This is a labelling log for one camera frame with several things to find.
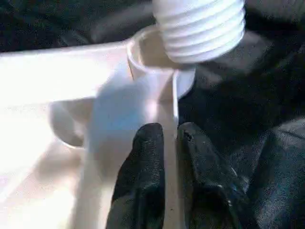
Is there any white plastic table leg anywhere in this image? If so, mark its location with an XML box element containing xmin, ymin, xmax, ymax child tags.
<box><xmin>152</xmin><ymin>0</ymin><xmax>248</xmax><ymax>64</ymax></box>

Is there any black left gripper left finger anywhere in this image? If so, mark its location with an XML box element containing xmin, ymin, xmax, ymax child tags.
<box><xmin>111</xmin><ymin>122</ymin><xmax>167</xmax><ymax>229</ymax></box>

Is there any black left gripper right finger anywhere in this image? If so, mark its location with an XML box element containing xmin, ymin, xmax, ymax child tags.
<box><xmin>177</xmin><ymin>121</ymin><xmax>258</xmax><ymax>229</ymax></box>

